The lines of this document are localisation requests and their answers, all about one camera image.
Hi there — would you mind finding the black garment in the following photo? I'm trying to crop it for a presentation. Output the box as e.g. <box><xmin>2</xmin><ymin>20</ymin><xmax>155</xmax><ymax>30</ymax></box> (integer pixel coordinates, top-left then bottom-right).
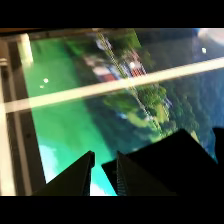
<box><xmin>100</xmin><ymin>126</ymin><xmax>224</xmax><ymax>197</ymax></box>

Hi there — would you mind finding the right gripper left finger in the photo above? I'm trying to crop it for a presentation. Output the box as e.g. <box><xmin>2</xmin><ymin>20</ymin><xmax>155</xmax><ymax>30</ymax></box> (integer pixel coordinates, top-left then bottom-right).
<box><xmin>32</xmin><ymin>149</ymin><xmax>96</xmax><ymax>197</ymax></box>

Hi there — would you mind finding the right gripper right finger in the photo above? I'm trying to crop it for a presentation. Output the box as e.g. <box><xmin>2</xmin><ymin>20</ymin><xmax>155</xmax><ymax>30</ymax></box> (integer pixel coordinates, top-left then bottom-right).
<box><xmin>115</xmin><ymin>150</ymin><xmax>177</xmax><ymax>197</ymax></box>

